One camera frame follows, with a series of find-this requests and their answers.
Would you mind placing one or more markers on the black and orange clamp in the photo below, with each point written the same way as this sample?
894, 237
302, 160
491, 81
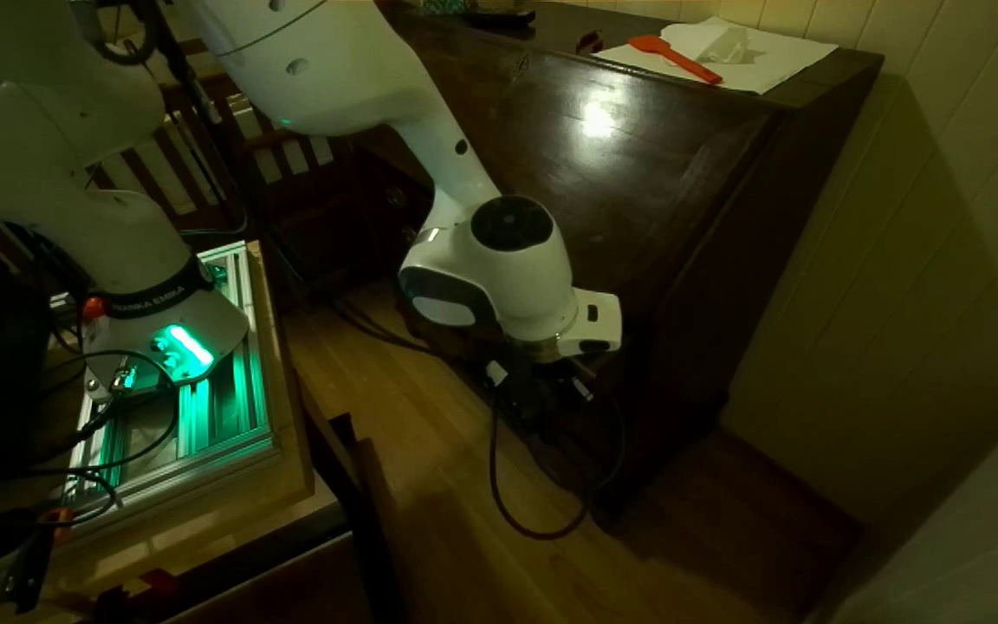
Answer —
34, 568

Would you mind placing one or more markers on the white paper sheets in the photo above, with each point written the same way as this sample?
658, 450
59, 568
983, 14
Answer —
776, 56

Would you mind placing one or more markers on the red emergency stop button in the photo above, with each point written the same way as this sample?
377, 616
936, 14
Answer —
92, 306

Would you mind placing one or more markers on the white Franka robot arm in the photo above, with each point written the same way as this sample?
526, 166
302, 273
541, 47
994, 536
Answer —
328, 70

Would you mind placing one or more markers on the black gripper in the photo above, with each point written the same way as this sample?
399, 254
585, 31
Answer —
552, 395

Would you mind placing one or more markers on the dark wooden dresser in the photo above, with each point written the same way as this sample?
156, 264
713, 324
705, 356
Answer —
710, 197

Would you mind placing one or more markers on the wooden slatted chair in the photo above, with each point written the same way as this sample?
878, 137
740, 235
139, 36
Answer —
176, 175

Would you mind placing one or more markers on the dark wooden chair back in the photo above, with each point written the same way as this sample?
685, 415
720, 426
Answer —
372, 521

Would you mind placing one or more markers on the light wooden robot platform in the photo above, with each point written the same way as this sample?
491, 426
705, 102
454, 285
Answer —
277, 464

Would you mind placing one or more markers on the orange-red flat tool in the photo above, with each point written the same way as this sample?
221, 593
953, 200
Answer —
675, 56

